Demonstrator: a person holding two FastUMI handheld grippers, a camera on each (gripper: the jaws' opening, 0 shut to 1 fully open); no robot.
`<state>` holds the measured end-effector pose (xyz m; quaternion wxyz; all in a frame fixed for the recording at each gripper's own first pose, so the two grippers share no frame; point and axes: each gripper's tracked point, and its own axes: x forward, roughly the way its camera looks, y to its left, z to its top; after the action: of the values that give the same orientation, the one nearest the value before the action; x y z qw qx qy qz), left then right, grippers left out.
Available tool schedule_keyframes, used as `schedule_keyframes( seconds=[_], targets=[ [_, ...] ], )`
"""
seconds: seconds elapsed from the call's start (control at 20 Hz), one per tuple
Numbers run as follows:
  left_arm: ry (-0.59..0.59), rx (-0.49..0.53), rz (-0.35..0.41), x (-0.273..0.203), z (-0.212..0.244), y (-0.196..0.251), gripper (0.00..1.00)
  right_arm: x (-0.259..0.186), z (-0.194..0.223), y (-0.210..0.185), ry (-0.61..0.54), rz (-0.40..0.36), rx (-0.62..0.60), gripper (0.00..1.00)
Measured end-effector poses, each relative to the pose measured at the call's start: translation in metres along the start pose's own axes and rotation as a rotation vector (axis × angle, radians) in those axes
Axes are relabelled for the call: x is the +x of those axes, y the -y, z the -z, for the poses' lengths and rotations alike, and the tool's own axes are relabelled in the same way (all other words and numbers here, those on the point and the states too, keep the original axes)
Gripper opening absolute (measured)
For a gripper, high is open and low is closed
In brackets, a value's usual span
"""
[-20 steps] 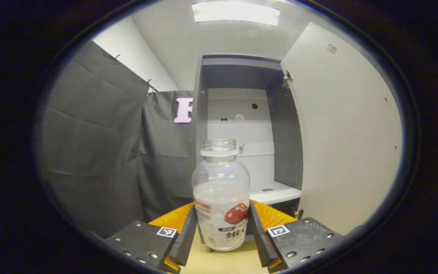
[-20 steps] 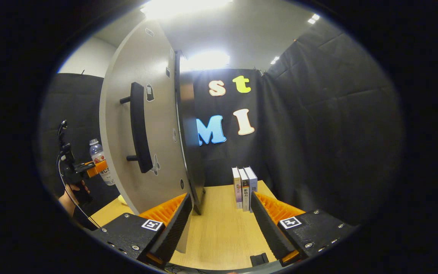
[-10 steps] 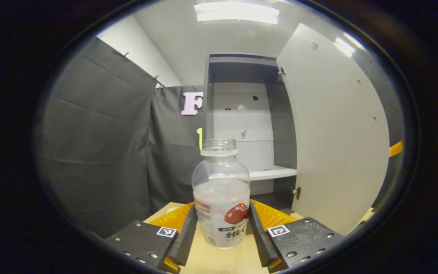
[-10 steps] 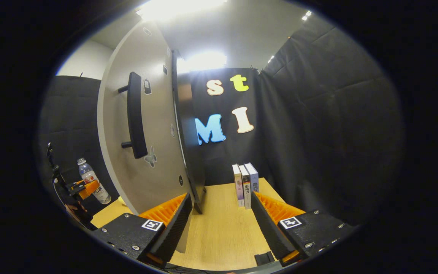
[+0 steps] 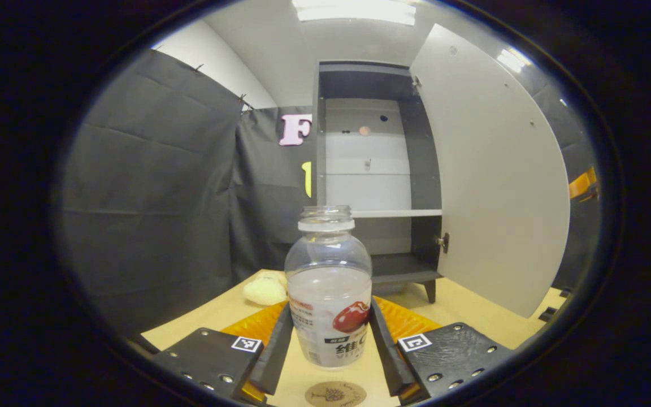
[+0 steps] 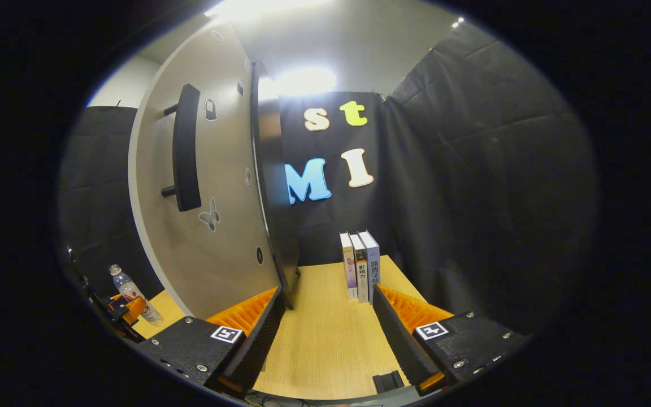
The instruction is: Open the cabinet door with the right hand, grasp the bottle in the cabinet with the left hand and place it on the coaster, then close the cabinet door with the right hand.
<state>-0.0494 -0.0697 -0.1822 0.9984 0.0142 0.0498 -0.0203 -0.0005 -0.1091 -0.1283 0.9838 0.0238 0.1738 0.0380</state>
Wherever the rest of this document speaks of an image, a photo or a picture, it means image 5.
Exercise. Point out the small black clamp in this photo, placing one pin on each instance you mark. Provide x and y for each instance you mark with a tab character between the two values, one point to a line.
548	314

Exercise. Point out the cream plush toy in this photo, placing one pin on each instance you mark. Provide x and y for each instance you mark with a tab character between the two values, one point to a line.
263	291

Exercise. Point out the round brown coaster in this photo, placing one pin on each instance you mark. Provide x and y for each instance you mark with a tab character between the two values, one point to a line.
335	394

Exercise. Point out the clear plastic bottle red label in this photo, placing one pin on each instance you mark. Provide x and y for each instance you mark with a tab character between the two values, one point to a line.
328	282

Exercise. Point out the black backdrop cloth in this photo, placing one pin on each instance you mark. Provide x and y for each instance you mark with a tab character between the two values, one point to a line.
150	186

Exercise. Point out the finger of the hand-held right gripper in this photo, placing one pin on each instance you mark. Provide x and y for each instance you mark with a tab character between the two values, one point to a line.
582	183

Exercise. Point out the dark grey cabinet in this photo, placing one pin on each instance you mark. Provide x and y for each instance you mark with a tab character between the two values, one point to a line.
421	158

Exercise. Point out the light grey cabinet door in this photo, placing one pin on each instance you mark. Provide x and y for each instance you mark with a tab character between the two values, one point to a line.
495	186

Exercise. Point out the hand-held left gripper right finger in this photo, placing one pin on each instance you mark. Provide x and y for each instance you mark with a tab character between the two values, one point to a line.
386	356

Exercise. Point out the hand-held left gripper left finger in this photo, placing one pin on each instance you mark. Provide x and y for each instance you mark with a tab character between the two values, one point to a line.
272	362

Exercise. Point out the large ceiling light panel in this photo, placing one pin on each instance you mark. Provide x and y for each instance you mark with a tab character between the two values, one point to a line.
354	10

